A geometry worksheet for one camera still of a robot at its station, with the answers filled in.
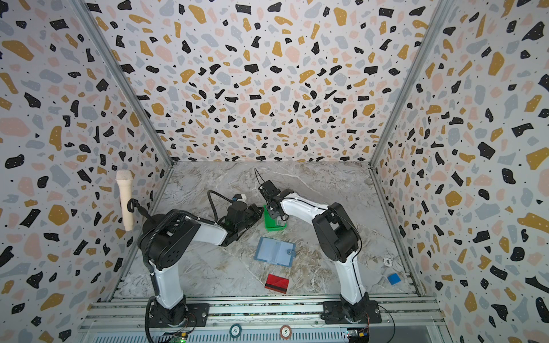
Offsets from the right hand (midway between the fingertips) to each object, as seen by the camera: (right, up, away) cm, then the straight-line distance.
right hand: (282, 207), depth 98 cm
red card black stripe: (-2, -28, -16) cm, 32 cm away
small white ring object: (+43, -21, -10) cm, 49 cm away
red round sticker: (+2, -38, -27) cm, 47 cm away
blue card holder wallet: (-3, -17, -10) cm, 20 cm away
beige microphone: (-54, +13, -24) cm, 61 cm away
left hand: (-5, +1, -3) cm, 6 cm away
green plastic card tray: (-5, -8, -1) cm, 9 cm away
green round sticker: (-15, -38, -27) cm, 49 cm away
